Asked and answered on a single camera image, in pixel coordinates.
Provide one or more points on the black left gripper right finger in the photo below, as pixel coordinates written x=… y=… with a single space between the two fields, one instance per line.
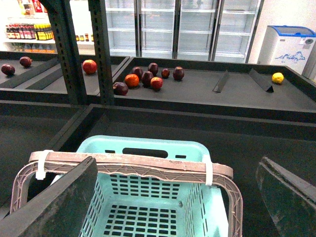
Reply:
x=290 y=200

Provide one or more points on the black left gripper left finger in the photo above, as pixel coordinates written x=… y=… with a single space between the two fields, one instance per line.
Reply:
x=58 y=211

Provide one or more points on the light blue plastic basket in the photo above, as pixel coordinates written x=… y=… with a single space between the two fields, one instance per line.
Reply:
x=133 y=206

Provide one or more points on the red yellow apple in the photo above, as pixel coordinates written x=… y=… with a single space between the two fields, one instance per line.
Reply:
x=156 y=83

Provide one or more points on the dark red apple front left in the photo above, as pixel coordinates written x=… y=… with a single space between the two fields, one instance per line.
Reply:
x=120 y=88

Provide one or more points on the dark red apple back left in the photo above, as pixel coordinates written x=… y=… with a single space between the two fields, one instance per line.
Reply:
x=138 y=71

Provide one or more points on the white zip tie left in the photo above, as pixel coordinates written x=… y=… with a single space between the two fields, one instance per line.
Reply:
x=41 y=173

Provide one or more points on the white zip tie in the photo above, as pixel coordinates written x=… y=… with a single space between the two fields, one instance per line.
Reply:
x=41 y=173
x=208 y=169

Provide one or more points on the white zip tie right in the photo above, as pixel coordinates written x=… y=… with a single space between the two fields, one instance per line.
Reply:
x=208 y=169

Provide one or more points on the black shelf divider right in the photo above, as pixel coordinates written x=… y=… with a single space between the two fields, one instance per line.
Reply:
x=259 y=79

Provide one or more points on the black shelf divider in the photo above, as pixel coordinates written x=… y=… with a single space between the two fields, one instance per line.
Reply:
x=221 y=82
x=259 y=79

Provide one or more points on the yellow lemon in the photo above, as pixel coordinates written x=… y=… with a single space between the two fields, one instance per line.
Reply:
x=277 y=78

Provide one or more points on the black produce display tray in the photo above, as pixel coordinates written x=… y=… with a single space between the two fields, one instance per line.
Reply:
x=293 y=100

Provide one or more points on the black shelf divider left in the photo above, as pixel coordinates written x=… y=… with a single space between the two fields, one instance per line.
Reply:
x=221 y=82

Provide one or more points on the orange fruit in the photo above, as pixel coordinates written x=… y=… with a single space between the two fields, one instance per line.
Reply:
x=131 y=80

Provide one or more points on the dark red fruit far left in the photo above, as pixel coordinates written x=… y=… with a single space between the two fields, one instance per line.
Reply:
x=8 y=69

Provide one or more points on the dark red fruit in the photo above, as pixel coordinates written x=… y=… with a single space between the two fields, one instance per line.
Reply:
x=8 y=69
x=25 y=61

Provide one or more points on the dark red fruit upper left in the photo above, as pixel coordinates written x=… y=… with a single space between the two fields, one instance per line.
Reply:
x=25 y=61

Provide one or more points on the white blue chest freezer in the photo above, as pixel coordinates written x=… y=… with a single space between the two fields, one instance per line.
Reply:
x=288 y=46

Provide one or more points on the sauce bottles shelf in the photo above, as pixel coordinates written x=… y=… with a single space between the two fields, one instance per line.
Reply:
x=25 y=27

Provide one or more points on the glass door refrigerator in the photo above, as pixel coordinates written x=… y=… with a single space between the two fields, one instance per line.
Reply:
x=202 y=30

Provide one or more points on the red apple behind post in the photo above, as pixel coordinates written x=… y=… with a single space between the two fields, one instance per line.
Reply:
x=89 y=66

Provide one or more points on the black perforated shelf post left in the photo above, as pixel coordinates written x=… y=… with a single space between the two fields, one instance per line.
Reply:
x=60 y=17

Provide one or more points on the black perforated shelf post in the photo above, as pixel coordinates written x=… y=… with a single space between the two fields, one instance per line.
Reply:
x=97 y=10
x=60 y=17

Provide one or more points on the black perforated shelf post right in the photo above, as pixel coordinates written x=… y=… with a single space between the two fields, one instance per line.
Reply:
x=97 y=10

